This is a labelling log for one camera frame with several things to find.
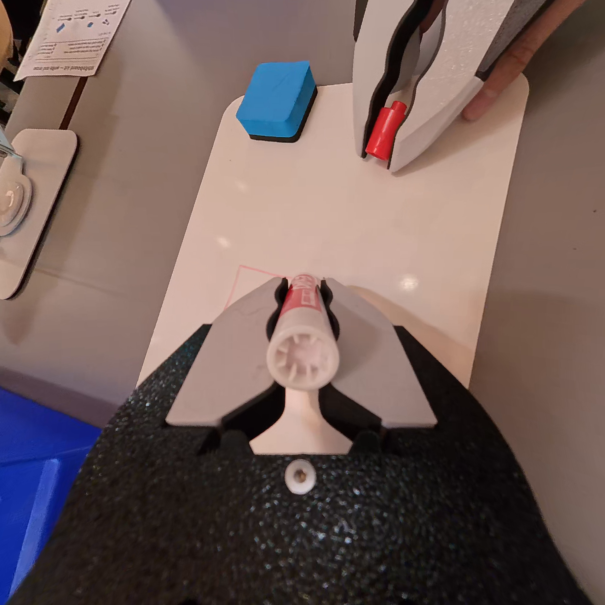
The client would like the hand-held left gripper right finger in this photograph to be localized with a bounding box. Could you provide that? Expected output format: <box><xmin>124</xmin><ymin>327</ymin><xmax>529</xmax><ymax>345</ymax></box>
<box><xmin>320</xmin><ymin>278</ymin><xmax>438</xmax><ymax>430</ymax></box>

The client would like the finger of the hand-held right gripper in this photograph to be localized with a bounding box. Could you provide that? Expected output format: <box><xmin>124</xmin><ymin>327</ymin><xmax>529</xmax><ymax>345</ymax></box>
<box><xmin>353</xmin><ymin>0</ymin><xmax>426</xmax><ymax>159</ymax></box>
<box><xmin>388</xmin><ymin>0</ymin><xmax>514</xmax><ymax>172</ymax></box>

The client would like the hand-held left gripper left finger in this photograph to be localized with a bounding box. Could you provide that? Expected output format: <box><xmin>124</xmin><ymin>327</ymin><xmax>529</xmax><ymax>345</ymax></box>
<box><xmin>165</xmin><ymin>277</ymin><xmax>290</xmax><ymax>428</ymax></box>

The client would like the red dry-erase marker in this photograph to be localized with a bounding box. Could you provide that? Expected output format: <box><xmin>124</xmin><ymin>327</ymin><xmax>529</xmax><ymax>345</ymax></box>
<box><xmin>266</xmin><ymin>273</ymin><xmax>341</xmax><ymax>392</ymax></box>

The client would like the red marker cap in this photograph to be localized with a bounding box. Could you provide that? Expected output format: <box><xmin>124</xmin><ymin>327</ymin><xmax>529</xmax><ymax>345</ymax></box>
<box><xmin>364</xmin><ymin>100</ymin><xmax>408</xmax><ymax>159</ymax></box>

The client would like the blue whiteboard eraser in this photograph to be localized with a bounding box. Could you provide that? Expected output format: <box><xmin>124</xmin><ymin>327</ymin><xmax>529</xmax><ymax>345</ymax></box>
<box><xmin>235</xmin><ymin>60</ymin><xmax>318</xmax><ymax>143</ymax></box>

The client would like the white whiteboard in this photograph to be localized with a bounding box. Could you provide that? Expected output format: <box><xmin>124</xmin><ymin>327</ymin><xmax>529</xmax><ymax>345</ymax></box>
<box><xmin>135</xmin><ymin>73</ymin><xmax>530</xmax><ymax>455</ymax></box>

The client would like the blue storage bin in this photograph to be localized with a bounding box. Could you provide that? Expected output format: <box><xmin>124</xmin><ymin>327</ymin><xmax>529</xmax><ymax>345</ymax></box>
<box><xmin>0</xmin><ymin>387</ymin><xmax>104</xmax><ymax>605</ymax></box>

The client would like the person's right hand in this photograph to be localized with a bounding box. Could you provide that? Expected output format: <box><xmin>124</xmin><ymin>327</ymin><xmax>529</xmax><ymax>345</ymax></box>
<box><xmin>461</xmin><ymin>0</ymin><xmax>588</xmax><ymax>122</ymax></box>

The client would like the white clipboard stand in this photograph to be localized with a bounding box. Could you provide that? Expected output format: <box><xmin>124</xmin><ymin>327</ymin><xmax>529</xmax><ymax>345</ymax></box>
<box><xmin>0</xmin><ymin>129</ymin><xmax>79</xmax><ymax>301</ymax></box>

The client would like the printed instruction paper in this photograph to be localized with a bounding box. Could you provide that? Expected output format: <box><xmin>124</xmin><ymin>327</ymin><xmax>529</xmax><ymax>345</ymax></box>
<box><xmin>13</xmin><ymin>0</ymin><xmax>134</xmax><ymax>82</ymax></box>

